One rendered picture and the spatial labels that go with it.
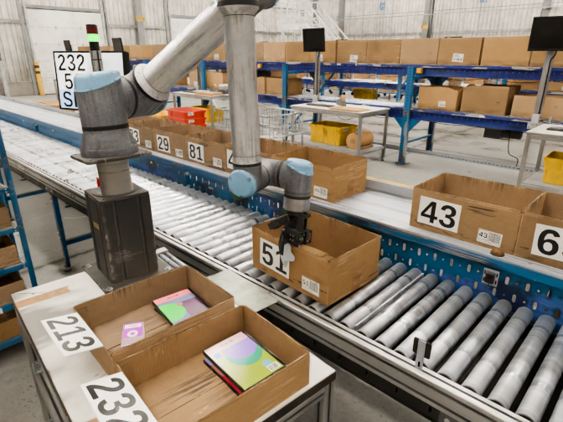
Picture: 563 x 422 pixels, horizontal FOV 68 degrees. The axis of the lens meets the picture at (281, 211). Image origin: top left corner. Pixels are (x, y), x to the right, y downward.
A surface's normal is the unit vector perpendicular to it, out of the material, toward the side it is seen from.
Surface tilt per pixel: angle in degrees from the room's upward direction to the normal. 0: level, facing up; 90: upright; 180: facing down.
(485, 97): 88
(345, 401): 0
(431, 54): 90
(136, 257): 90
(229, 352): 0
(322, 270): 90
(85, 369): 0
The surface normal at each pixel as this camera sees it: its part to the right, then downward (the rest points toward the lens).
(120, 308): 0.68, 0.23
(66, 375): 0.00, -0.93
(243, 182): -0.40, 0.38
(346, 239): -0.73, 0.23
